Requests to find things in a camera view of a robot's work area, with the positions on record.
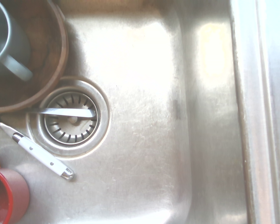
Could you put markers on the brown wooden bowl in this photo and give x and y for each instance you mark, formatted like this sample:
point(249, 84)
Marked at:
point(50, 46)

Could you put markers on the red mug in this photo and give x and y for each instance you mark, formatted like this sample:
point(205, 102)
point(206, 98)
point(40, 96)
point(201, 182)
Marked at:
point(14, 191)

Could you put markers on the metal sink drain strainer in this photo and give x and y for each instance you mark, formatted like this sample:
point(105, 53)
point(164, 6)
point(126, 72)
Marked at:
point(72, 136)

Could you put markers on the grey ceramic mug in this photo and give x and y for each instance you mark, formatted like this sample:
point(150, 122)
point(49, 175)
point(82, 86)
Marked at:
point(16, 46)

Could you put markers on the stainless steel double sink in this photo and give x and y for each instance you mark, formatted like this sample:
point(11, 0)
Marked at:
point(142, 163)

